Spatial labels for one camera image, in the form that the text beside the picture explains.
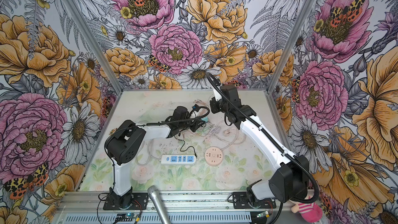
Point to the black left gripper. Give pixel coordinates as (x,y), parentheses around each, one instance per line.
(196,125)

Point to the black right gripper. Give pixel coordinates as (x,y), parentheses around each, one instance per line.
(214,108)

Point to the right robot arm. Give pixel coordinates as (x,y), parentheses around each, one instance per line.
(291,179)

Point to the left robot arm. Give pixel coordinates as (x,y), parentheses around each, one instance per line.
(123,145)

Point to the white blue power strip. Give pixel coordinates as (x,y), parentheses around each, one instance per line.
(180,160)

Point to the pink round power socket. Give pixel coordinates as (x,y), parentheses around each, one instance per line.
(213,156)

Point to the silver microphone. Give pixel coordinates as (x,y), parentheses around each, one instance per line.
(156,199)

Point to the small green circuit board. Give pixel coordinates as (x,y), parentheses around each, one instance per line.
(128,217)

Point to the pink plush toy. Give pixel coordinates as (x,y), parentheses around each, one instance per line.
(310,212)

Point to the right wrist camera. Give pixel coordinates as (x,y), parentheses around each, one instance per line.
(217,95)

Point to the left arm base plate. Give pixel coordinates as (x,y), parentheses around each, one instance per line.
(129,201)

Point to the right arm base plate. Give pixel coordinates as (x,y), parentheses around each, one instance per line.
(252,199)

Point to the aluminium front rail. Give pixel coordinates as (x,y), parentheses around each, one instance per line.
(173,207)

